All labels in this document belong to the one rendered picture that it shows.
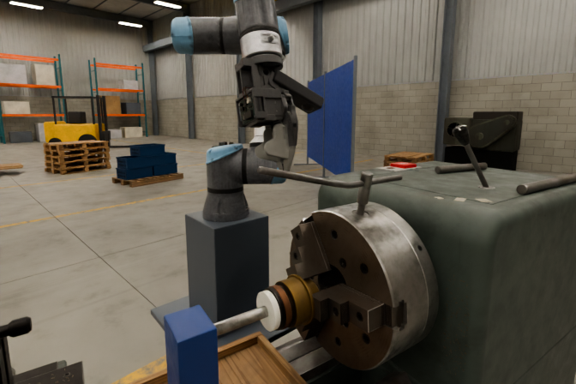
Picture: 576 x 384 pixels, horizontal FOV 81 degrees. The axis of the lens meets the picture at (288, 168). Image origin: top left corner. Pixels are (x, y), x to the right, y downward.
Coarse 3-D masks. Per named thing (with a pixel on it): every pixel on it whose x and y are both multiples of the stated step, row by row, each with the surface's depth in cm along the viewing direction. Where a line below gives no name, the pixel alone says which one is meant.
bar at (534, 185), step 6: (570, 174) 85; (546, 180) 78; (552, 180) 79; (558, 180) 80; (564, 180) 81; (570, 180) 83; (522, 186) 73; (528, 186) 73; (534, 186) 74; (540, 186) 75; (546, 186) 76; (552, 186) 78; (522, 192) 73; (528, 192) 73
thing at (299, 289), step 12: (288, 276) 66; (300, 276) 63; (276, 288) 60; (288, 288) 60; (300, 288) 61; (312, 288) 63; (288, 300) 59; (300, 300) 59; (312, 300) 60; (288, 312) 58; (300, 312) 59; (312, 312) 60; (288, 324) 59; (300, 324) 61
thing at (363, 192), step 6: (366, 174) 63; (372, 174) 63; (360, 180) 64; (366, 180) 63; (366, 186) 63; (360, 192) 64; (366, 192) 64; (360, 198) 64; (366, 198) 64; (360, 204) 65; (366, 204) 65; (360, 210) 65
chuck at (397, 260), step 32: (320, 224) 70; (352, 224) 62; (384, 224) 64; (352, 256) 63; (384, 256) 58; (416, 256) 61; (320, 288) 72; (384, 288) 57; (416, 288) 59; (416, 320) 59; (352, 352) 65; (384, 352) 58
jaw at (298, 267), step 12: (312, 216) 72; (300, 228) 69; (312, 228) 71; (300, 240) 70; (312, 240) 69; (300, 252) 67; (312, 252) 68; (324, 252) 69; (300, 264) 65; (312, 264) 67; (324, 264) 68; (312, 276) 67
